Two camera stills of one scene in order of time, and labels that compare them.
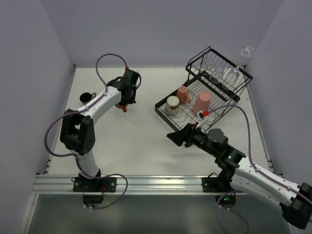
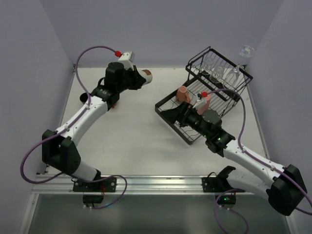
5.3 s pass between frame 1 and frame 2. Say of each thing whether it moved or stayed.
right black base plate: stayed
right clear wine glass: stayed
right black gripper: moved
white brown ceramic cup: moved
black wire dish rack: stayed
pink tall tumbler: stayed
